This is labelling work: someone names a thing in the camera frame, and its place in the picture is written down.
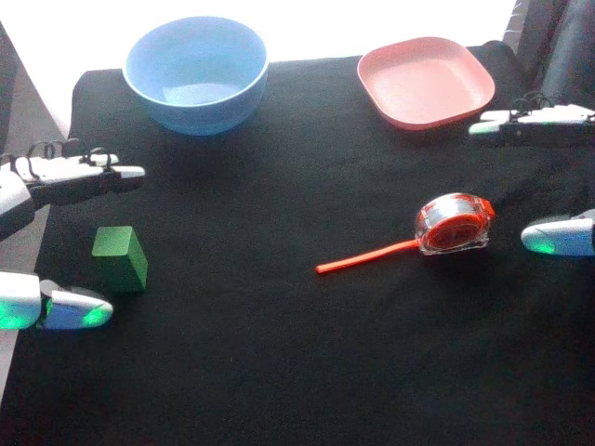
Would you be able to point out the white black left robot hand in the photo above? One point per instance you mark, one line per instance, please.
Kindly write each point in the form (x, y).
(60, 179)

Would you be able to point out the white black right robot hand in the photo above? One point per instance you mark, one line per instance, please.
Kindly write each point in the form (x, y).
(548, 121)

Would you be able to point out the green block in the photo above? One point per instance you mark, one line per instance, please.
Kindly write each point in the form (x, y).
(116, 260)

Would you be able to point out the clear orange tape measure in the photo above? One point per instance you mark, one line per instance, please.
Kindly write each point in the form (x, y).
(453, 227)

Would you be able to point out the pink square plate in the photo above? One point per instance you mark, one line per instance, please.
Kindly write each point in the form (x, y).
(423, 83)

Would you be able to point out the blue bowl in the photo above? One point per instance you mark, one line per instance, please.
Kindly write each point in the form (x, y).
(195, 111)

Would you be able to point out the dark grey curtain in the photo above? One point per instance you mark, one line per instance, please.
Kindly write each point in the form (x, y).
(567, 46)

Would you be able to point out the black table cloth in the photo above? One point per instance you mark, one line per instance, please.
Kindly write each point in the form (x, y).
(279, 348)

